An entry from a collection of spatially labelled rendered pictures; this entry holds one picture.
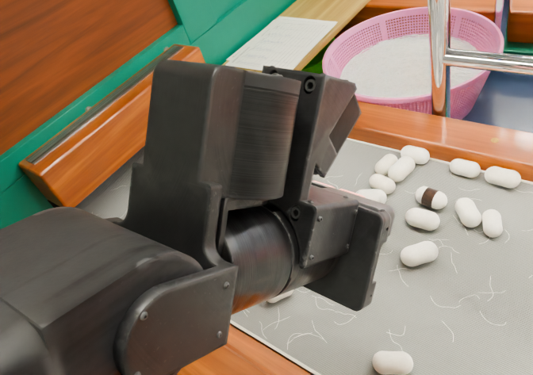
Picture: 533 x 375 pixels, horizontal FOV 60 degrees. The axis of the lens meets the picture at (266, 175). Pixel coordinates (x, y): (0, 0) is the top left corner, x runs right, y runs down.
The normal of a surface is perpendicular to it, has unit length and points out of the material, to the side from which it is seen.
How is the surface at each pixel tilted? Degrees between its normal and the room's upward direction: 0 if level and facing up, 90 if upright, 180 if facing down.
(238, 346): 45
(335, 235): 90
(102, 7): 90
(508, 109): 0
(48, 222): 21
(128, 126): 90
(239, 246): 63
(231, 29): 90
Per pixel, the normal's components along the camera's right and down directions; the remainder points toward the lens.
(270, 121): 0.51, 0.21
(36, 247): -0.05, -0.91
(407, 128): -0.26, -0.71
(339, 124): 0.77, 0.25
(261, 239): 0.69, -0.47
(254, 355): 0.22, -0.97
